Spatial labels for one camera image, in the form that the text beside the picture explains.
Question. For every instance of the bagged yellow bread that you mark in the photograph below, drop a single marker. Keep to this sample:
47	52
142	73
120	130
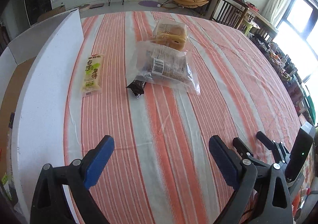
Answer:
170	33

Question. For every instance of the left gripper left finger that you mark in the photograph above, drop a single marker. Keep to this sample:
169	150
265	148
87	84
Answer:
49	203

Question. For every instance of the orange striped tablecloth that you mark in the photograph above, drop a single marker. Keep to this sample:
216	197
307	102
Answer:
161	170

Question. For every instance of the clear bag of brown biscuits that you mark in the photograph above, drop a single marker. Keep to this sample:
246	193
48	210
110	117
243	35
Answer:
162	65

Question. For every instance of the purple floor mat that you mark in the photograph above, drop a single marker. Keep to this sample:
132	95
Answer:
150	4

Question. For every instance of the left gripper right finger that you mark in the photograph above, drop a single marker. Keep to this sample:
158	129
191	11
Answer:
259	188

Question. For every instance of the wooden side table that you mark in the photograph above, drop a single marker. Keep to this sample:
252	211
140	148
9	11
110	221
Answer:
266	29

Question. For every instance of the small dark brown snack packet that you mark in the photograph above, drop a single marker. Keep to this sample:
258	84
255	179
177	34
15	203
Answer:
137	87

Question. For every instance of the dark wooden chair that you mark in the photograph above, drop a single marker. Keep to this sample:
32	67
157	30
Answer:
230	12

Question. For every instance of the yellow green rice cracker pack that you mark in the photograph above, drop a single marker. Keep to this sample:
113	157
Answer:
91	82

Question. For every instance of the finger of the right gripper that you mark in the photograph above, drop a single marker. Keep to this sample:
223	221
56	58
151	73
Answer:
278	149
241	148

